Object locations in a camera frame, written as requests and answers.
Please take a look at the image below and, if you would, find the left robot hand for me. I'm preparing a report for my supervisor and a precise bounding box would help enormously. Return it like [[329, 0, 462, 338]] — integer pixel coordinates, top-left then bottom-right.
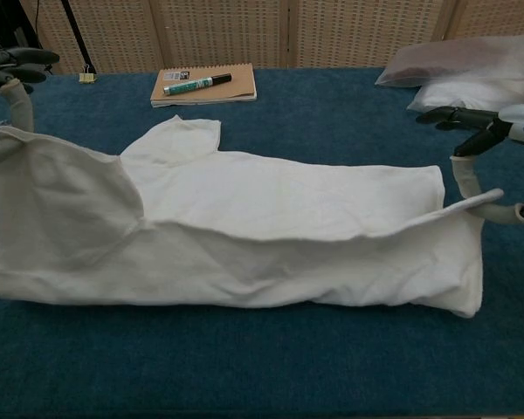
[[0, 46, 61, 169]]

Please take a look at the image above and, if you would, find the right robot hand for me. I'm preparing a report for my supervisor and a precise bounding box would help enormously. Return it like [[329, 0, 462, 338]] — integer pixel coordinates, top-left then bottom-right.
[[415, 103, 524, 226]]

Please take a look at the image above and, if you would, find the white t-shirt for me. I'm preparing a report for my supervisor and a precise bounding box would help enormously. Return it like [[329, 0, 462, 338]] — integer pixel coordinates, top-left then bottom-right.
[[0, 113, 506, 319]]

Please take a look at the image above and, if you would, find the black tripod stand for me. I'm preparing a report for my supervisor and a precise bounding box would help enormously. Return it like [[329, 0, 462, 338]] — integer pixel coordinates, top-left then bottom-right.
[[60, 0, 93, 75]]

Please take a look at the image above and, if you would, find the frosted bag with white garment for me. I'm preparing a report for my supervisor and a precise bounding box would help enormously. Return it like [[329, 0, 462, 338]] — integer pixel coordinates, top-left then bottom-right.
[[405, 76, 524, 113]]

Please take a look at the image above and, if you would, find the frosted bag with red garment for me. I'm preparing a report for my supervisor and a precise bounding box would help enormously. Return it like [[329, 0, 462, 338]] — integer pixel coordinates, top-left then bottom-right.
[[374, 37, 524, 88]]

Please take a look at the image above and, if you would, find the green white marker pen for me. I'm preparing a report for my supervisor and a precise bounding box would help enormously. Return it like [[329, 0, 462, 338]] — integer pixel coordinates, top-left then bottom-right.
[[162, 72, 233, 96]]

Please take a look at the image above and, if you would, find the wicker folding screen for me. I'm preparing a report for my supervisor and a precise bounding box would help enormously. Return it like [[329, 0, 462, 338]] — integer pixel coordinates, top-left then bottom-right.
[[17, 0, 524, 75]]

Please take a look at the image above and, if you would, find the brown spiral notebook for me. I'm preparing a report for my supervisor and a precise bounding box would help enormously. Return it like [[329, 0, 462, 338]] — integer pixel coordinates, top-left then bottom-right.
[[150, 65, 258, 108]]

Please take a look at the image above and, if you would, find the blue table cover mat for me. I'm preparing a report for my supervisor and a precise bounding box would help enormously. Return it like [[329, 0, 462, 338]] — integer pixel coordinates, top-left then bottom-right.
[[0, 65, 524, 419]]

